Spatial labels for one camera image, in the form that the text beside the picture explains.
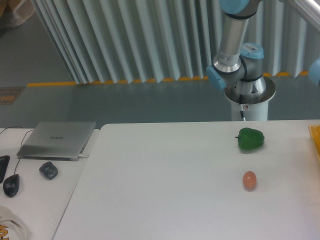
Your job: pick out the green bell pepper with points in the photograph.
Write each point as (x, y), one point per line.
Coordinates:
(250, 139)

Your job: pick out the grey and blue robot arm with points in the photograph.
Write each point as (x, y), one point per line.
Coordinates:
(227, 65)

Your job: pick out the white usb plug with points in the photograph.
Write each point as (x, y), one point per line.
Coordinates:
(82, 156)

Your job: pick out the white folding partition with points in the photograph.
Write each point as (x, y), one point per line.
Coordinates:
(115, 40)

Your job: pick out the brown egg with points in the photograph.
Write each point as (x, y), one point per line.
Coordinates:
(249, 180)

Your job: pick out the silver laptop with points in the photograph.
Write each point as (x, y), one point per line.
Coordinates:
(57, 140)

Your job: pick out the dark grey earbuds case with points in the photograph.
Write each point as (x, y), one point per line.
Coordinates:
(49, 170)

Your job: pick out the yellow tray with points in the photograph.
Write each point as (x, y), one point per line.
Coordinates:
(314, 132)

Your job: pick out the black keyboard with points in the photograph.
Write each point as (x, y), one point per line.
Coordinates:
(4, 162)

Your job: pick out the black computer mouse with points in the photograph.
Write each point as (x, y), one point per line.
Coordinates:
(11, 185)

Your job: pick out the white and yellow bag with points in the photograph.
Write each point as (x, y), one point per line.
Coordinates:
(11, 227)

